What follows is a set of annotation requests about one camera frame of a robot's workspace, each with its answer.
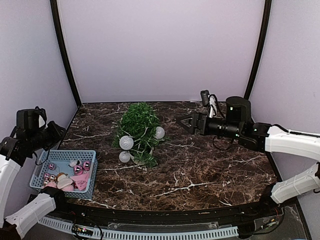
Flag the white perforated cable tray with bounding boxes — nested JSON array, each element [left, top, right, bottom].
[[38, 216, 239, 240]]

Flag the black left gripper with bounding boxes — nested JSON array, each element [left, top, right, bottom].
[[28, 120, 66, 152]]

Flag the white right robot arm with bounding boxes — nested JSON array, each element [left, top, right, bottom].
[[176, 90, 320, 217]]

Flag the small green christmas tree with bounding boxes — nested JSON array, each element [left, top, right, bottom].
[[112, 102, 168, 168]]

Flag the white ball string lights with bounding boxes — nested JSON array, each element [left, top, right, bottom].
[[115, 126, 166, 168]]

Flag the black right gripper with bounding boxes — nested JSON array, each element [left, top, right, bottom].
[[176, 111, 243, 140]]

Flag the light blue plastic basket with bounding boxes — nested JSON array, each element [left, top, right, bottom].
[[29, 150, 98, 199]]

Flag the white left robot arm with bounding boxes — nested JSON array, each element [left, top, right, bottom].
[[0, 106, 71, 240]]

